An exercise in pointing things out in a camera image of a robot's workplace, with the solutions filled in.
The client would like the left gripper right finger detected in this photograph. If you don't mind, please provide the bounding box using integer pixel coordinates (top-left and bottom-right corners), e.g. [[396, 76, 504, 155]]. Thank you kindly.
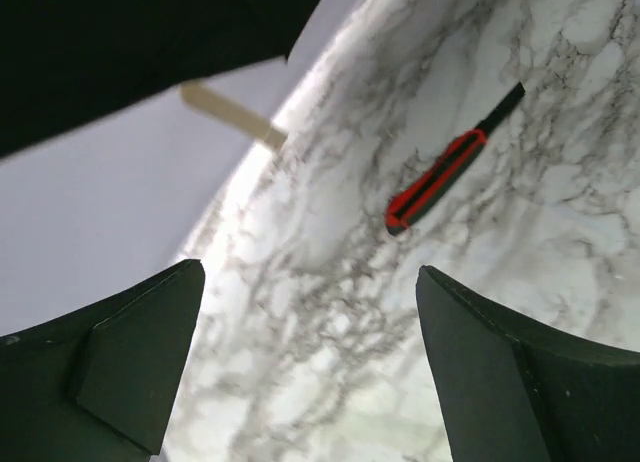
[[416, 266, 639, 461]]

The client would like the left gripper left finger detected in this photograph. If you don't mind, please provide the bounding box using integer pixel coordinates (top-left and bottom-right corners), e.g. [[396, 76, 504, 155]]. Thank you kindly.
[[1, 259, 205, 461]]

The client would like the beige folding umbrella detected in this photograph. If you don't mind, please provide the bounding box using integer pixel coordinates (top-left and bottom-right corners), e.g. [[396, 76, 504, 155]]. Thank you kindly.
[[1, 0, 321, 157]]

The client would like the red black utility knife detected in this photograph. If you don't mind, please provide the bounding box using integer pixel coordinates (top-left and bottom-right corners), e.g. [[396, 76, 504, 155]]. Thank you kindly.
[[385, 82, 526, 236]]

